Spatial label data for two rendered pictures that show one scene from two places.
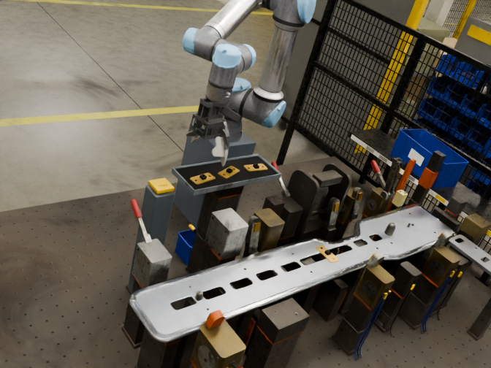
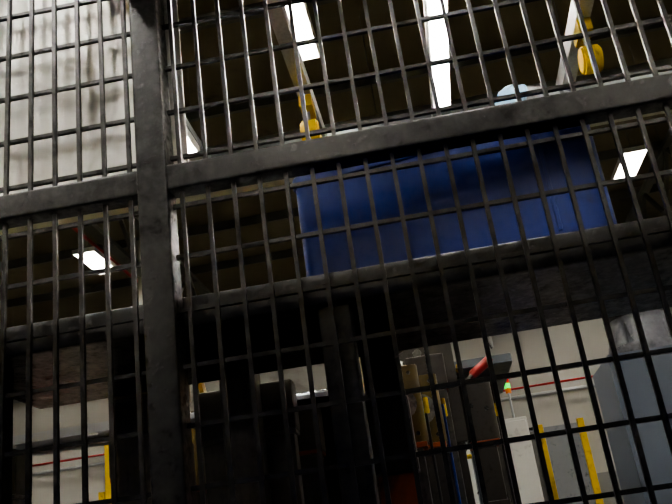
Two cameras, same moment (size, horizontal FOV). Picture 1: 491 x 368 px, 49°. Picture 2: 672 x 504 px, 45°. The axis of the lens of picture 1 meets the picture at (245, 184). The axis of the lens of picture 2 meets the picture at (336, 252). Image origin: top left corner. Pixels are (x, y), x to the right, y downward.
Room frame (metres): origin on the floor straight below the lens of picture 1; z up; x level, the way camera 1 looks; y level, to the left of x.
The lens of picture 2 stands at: (2.88, -1.39, 0.77)
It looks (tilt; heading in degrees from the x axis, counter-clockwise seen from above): 21 degrees up; 140
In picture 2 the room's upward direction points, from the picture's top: 8 degrees counter-clockwise
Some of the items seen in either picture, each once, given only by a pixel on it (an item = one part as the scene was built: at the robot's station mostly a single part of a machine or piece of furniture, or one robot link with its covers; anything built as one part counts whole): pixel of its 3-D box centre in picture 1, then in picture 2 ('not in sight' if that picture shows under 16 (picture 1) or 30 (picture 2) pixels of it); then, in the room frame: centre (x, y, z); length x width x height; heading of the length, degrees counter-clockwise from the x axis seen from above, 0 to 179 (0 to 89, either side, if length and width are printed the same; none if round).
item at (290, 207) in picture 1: (272, 243); not in sight; (1.64, -0.16, 0.89); 0.12 x 0.07 x 0.38; 45
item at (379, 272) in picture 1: (364, 313); not in sight; (1.43, -0.51, 0.87); 0.12 x 0.07 x 0.35; 45
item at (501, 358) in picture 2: (228, 172); (477, 379); (1.59, 0.07, 1.16); 0.37 x 0.14 x 0.02; 135
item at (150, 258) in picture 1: (143, 292); not in sight; (1.22, 0.21, 0.88); 0.12 x 0.07 x 0.36; 45
